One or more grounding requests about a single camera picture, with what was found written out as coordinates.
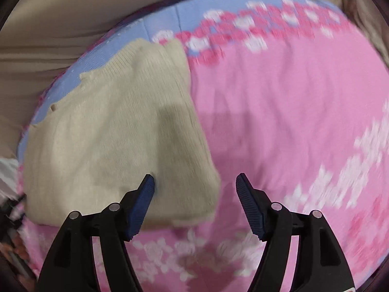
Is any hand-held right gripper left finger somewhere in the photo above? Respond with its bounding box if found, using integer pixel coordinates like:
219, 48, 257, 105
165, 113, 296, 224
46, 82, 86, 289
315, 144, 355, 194
35, 174, 156, 292

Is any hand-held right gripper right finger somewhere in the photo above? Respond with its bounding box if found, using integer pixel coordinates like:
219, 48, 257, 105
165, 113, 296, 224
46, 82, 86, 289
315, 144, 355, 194
236, 173, 355, 292

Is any beige knit sweater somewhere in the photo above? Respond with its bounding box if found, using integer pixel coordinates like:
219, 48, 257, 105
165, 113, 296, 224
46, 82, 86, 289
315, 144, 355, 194
23, 38, 222, 228

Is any pink floral blanket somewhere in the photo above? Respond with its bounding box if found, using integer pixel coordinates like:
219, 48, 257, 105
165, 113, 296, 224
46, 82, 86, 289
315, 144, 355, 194
17, 0, 389, 292

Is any beige bed sheet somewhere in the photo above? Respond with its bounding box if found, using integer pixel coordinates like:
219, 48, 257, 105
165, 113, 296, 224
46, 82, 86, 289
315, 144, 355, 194
0, 0, 389, 159

